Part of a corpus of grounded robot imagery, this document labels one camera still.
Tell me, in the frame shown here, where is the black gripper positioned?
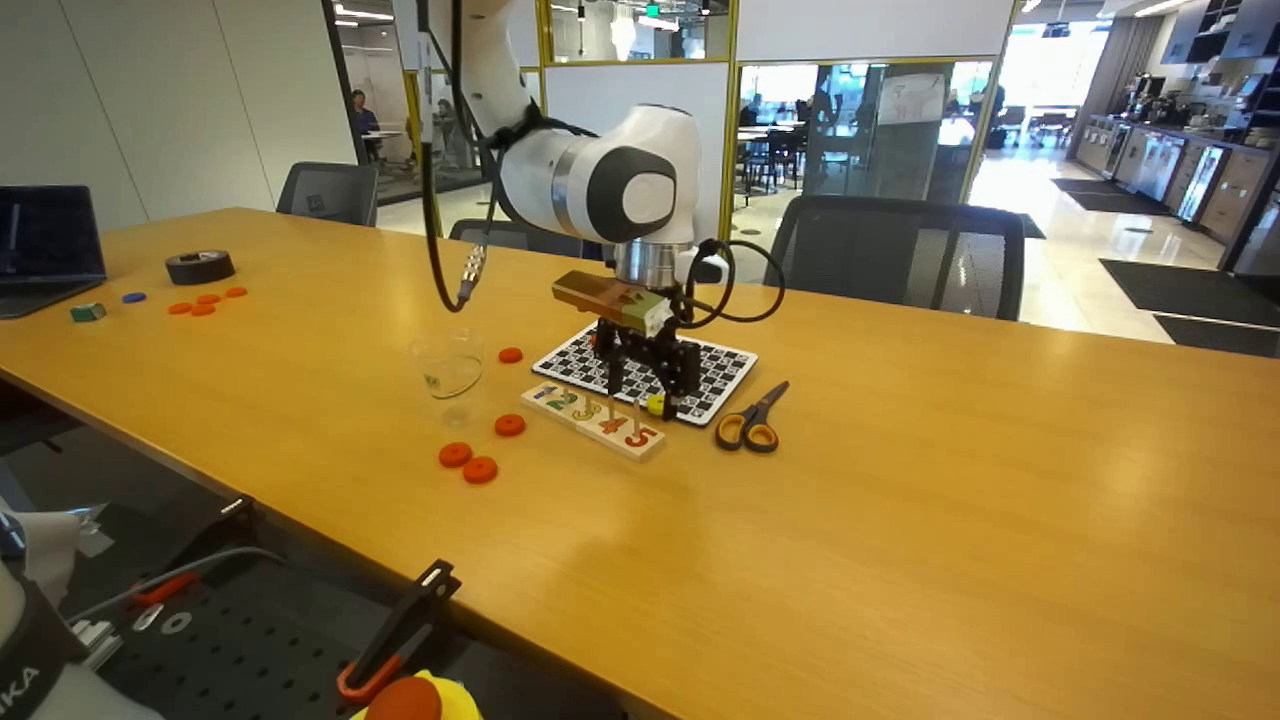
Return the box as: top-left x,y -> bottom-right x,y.
590,279 -> 706,426

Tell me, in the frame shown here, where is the clear plastic cup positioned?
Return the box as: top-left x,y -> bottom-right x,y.
416,350 -> 486,433

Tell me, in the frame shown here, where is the black white checkerboard calibration board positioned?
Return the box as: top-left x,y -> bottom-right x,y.
527,322 -> 761,433

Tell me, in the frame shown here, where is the wooden number peg board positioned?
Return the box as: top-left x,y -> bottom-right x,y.
518,379 -> 668,466

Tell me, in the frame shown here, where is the gray office chair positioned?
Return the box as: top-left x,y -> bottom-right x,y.
270,162 -> 384,233
767,191 -> 1049,323

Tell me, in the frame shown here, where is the black orange bar clamp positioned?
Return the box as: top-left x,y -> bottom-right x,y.
72,495 -> 277,638
333,557 -> 464,708

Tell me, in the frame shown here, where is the distant standing person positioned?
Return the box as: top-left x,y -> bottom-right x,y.
346,90 -> 384,173

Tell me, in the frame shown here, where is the yellow red emergency stop button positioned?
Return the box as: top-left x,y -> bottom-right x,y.
351,667 -> 486,720

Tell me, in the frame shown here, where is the black tape roll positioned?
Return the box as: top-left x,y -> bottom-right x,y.
163,246 -> 241,289

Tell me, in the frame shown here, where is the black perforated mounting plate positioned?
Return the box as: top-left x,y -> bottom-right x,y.
75,533 -> 590,720

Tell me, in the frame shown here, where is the black laptop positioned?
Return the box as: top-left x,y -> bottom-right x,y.
0,182 -> 113,297

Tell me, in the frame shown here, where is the tan wrist camera box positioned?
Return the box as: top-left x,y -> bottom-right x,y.
546,270 -> 679,335

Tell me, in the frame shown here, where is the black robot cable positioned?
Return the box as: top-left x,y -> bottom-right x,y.
419,0 -> 791,331

